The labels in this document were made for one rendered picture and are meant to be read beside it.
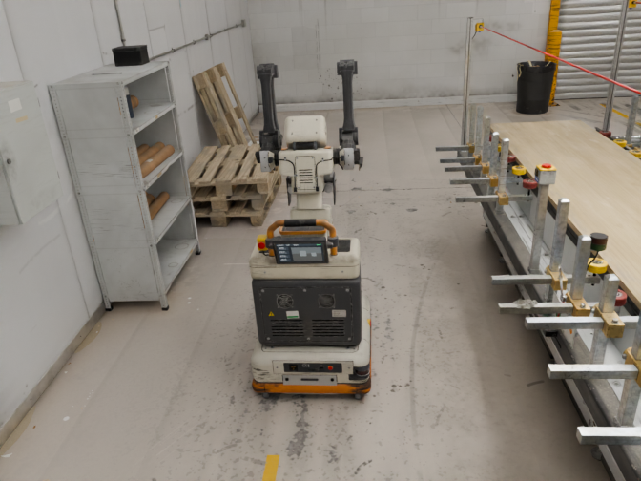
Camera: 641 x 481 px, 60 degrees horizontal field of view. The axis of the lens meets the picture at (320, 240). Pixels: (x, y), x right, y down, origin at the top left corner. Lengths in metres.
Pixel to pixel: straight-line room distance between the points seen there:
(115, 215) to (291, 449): 1.89
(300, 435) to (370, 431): 0.34
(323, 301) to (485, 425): 0.99
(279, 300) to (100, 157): 1.53
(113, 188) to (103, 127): 0.39
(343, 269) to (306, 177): 0.53
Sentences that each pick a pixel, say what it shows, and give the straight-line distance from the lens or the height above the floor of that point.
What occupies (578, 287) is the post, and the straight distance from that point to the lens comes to 2.30.
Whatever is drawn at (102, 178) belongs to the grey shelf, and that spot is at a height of 0.97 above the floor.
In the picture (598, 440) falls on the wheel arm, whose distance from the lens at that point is 1.62.
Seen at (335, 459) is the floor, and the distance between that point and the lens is 2.77.
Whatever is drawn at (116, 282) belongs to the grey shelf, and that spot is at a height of 0.23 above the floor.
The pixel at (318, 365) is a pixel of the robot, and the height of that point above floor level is 0.24.
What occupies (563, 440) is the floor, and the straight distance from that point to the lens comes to 2.99.
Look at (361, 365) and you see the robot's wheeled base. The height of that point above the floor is 0.24.
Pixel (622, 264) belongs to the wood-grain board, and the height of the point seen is 0.90.
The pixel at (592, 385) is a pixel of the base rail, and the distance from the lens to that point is 2.19.
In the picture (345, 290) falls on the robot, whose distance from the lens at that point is 2.73.
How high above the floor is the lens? 2.02
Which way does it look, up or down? 25 degrees down
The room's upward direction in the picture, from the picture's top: 4 degrees counter-clockwise
